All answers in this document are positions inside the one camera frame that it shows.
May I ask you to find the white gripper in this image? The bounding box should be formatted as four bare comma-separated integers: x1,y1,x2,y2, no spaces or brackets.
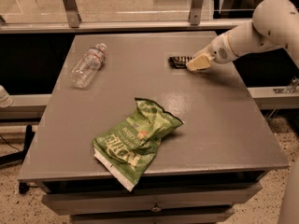
186,32,238,71

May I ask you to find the black rxbar chocolate bar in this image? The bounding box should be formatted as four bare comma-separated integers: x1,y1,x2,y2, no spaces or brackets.
168,56,192,69

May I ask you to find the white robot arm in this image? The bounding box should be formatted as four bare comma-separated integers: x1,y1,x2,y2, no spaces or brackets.
187,0,299,224

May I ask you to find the green jalapeno chip bag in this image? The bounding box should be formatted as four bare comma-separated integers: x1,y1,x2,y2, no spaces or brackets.
93,98,183,191

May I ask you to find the clear plastic water bottle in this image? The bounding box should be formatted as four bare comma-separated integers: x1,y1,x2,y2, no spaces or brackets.
69,43,107,89

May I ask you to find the white object at left edge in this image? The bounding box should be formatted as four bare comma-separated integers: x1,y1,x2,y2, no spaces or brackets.
0,85,13,108

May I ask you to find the grey table drawer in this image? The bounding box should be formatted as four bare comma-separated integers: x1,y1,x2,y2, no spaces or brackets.
42,182,262,215

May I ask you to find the black stand base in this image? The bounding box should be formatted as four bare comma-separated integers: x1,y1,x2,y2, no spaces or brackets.
0,125,35,194

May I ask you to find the right metal window bracket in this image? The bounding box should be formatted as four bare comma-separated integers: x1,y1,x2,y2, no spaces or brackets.
189,0,204,25

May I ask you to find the metal window bracket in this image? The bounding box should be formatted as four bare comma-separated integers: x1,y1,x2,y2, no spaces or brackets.
63,0,81,28
189,0,204,25

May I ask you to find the metal floor bracket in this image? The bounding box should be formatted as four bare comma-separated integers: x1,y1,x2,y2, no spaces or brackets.
274,77,299,94

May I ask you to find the left metal window bracket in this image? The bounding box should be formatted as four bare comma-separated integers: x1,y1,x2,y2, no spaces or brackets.
63,0,81,28

